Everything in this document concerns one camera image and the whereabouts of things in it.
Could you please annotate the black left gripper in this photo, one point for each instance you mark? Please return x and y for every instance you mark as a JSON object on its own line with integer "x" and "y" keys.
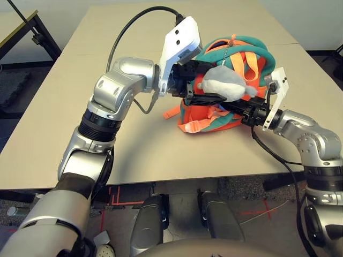
{"x": 185, "y": 72}

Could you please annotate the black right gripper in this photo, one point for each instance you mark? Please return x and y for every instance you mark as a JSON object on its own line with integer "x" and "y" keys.
{"x": 256, "y": 113}

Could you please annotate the teal and orange backpack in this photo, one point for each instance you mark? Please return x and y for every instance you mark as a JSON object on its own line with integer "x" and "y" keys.
{"x": 203, "y": 123}

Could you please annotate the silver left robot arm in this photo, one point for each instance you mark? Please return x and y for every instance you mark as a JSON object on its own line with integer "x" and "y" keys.
{"x": 120, "y": 80}

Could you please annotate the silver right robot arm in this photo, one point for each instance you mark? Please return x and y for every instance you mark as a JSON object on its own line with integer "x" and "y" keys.
{"x": 316, "y": 134}

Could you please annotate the black tripod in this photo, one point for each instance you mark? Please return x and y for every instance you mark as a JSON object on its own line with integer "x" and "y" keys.
{"x": 340, "y": 67}

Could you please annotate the grey robot right leg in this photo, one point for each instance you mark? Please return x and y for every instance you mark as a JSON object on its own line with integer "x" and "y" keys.
{"x": 219, "y": 219}

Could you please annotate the grey robot leg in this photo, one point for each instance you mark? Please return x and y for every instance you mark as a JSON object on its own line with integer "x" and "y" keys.
{"x": 147, "y": 222}
{"x": 219, "y": 219}

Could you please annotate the grey robot left leg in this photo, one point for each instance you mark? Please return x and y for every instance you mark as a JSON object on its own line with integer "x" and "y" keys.
{"x": 147, "y": 222}

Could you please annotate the grey robot torso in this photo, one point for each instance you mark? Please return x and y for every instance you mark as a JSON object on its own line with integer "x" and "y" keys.
{"x": 227, "y": 249}

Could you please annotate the grey flat floor piece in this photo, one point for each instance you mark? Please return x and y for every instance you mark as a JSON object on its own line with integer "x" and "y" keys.
{"x": 101, "y": 237}

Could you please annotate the white perforated clog shoe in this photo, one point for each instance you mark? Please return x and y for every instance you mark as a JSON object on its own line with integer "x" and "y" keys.
{"x": 105, "y": 251}

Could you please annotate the black foam floor mat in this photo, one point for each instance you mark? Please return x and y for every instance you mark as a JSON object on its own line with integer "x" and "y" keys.
{"x": 13, "y": 88}

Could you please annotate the grey cylinder can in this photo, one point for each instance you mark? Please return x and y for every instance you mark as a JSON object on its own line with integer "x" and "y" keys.
{"x": 16, "y": 211}

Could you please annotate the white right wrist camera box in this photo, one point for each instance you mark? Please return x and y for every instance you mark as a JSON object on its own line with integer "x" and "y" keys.
{"x": 280, "y": 80}

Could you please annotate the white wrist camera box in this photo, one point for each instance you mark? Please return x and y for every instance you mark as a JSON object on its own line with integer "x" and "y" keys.
{"x": 182, "y": 34}
{"x": 280, "y": 80}

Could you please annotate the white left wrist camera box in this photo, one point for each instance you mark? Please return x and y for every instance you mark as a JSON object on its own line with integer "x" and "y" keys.
{"x": 182, "y": 34}

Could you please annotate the black frame side table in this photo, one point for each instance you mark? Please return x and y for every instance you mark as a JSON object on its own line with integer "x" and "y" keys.
{"x": 43, "y": 34}

